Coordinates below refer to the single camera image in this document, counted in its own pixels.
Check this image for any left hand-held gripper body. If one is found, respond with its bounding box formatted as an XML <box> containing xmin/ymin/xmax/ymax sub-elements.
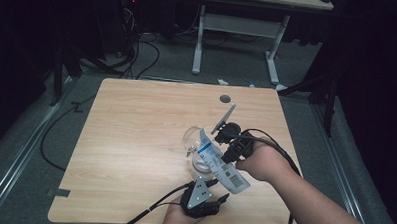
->
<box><xmin>179</xmin><ymin>175</ymin><xmax>222</xmax><ymax>221</ymax></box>

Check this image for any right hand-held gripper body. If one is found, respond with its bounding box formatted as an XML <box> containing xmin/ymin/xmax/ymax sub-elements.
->
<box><xmin>210</xmin><ymin>101</ymin><xmax>258</xmax><ymax>160</ymax></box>

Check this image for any white and blue pouch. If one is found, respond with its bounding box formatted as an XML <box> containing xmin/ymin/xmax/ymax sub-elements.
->
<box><xmin>197</xmin><ymin>127</ymin><xmax>254</xmax><ymax>196</ymax></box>

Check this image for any clear glass jar with lid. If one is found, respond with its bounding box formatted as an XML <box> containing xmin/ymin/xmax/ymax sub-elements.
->
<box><xmin>180</xmin><ymin>125</ymin><xmax>220</xmax><ymax>183</ymax></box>

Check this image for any person's left hand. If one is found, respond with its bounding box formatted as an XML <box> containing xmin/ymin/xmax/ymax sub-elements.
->
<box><xmin>162</xmin><ymin>204</ymin><xmax>206</xmax><ymax>224</ymax></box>

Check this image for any person's right hand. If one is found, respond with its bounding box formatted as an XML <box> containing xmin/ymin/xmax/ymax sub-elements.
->
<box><xmin>234</xmin><ymin>139</ymin><xmax>299</xmax><ymax>183</ymax></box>

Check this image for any black metal stand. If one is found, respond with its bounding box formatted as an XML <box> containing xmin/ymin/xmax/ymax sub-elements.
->
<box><xmin>278</xmin><ymin>69</ymin><xmax>340</xmax><ymax>138</ymax></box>
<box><xmin>49</xmin><ymin>43</ymin><xmax>87</xmax><ymax>108</ymax></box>

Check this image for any grey tape piece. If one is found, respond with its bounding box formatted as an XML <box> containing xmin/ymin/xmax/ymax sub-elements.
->
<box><xmin>46</xmin><ymin>187</ymin><xmax>72</xmax><ymax>199</ymax></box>

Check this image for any black tape piece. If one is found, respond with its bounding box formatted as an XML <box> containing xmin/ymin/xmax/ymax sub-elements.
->
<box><xmin>70</xmin><ymin>101</ymin><xmax>85</xmax><ymax>114</ymax></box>

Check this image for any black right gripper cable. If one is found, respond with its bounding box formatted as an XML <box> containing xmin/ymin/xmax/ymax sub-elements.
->
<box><xmin>226</xmin><ymin>127</ymin><xmax>304</xmax><ymax>224</ymax></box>

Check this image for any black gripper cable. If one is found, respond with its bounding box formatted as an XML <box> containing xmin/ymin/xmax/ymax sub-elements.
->
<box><xmin>119</xmin><ymin>178</ymin><xmax>198</xmax><ymax>224</ymax></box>
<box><xmin>226</xmin><ymin>127</ymin><xmax>304</xmax><ymax>224</ymax></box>

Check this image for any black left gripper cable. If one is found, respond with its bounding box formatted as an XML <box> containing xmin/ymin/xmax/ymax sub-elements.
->
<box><xmin>119</xmin><ymin>178</ymin><xmax>198</xmax><ymax>224</ymax></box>

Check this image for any metal floor rail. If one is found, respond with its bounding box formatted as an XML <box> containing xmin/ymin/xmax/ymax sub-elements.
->
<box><xmin>0</xmin><ymin>74</ymin><xmax>80</xmax><ymax>222</ymax></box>
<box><xmin>307</xmin><ymin>104</ymin><xmax>377</xmax><ymax>224</ymax></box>

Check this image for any beige desk with white frame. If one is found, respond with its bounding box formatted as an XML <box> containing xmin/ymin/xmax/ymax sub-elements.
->
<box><xmin>191</xmin><ymin>0</ymin><xmax>334</xmax><ymax>89</ymax></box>

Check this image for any looped black floor cable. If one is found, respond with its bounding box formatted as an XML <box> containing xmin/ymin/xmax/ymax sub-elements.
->
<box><xmin>135</xmin><ymin>39</ymin><xmax>162</xmax><ymax>81</ymax></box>

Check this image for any bundle of black cables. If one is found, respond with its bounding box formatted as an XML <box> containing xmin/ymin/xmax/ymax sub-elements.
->
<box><xmin>116</xmin><ymin>5</ymin><xmax>142</xmax><ymax>79</ymax></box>

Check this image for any long black floor cable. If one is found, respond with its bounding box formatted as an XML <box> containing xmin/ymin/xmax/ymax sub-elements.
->
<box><xmin>38</xmin><ymin>92</ymin><xmax>98</xmax><ymax>172</ymax></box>

